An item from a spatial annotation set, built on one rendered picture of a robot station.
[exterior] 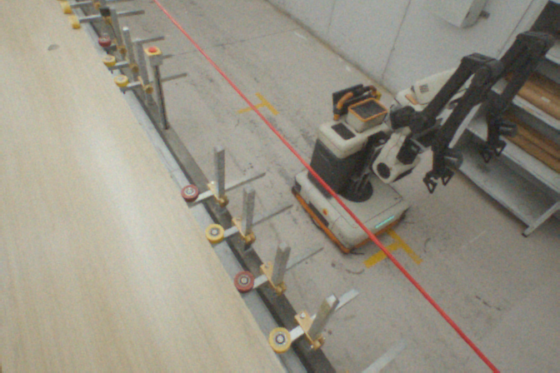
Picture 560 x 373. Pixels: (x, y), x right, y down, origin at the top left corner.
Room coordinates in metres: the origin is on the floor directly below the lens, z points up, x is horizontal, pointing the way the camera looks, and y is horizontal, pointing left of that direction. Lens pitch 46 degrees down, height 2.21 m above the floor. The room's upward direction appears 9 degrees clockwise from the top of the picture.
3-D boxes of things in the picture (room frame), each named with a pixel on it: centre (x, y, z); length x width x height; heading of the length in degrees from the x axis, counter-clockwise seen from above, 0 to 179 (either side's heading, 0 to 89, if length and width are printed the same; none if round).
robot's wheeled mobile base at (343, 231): (1.73, -0.56, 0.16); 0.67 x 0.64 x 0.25; 41
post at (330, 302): (0.47, -0.23, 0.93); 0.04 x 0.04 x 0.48; 41
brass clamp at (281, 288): (0.67, -0.05, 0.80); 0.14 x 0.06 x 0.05; 41
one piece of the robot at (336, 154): (1.80, -0.50, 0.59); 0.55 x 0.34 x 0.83; 131
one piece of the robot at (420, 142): (1.51, -0.76, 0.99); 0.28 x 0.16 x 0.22; 131
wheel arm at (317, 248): (0.73, -0.09, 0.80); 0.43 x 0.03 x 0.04; 131
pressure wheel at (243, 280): (0.60, 0.06, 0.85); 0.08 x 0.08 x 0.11
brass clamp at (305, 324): (0.48, -0.21, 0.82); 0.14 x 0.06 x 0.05; 41
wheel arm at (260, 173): (1.11, 0.24, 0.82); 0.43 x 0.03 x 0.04; 131
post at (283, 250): (0.66, -0.06, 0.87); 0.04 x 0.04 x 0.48; 41
